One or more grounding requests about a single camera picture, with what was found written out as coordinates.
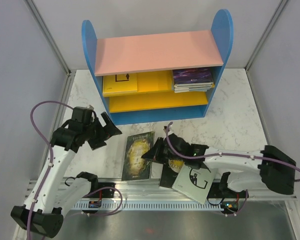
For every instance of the light blue book with barcode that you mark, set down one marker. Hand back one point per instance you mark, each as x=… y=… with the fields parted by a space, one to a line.
x=190 y=90

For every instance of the black W.S. book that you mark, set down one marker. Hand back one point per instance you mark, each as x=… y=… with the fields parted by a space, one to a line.
x=170 y=172

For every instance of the aluminium frame rail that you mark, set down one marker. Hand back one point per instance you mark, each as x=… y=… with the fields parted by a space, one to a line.
x=149 y=190

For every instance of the purple Robinson Crusoe book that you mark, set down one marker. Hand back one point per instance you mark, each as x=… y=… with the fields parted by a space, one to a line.
x=192 y=76

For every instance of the teal ocean cover book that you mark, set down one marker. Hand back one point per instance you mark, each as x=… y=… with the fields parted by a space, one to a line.
x=192 y=88

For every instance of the white slotted cable duct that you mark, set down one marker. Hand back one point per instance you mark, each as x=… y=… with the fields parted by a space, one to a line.
x=134 y=205

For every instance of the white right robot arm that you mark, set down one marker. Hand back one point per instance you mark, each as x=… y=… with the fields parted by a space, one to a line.
x=268 y=168

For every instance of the blue pink yellow bookshelf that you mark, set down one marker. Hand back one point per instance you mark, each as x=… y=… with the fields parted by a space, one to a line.
x=154 y=56

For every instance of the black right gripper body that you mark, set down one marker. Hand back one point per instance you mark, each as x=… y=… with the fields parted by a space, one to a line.
x=165 y=155

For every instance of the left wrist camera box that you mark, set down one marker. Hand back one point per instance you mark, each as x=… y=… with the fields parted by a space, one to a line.
x=90 y=107

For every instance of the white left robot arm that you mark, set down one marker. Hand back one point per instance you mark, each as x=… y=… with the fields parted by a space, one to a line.
x=44 y=211

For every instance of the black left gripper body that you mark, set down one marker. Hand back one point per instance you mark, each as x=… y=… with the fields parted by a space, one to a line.
x=97 y=135

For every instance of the green forest cover book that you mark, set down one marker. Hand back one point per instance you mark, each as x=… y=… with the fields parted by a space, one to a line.
x=135 y=168

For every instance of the dark navy book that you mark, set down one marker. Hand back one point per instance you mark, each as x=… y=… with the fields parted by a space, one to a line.
x=195 y=85

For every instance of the grey book with letter G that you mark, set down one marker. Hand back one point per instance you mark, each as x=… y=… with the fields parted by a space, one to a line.
x=194 y=183

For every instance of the yellow book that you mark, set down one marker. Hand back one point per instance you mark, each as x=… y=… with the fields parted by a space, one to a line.
x=119 y=84

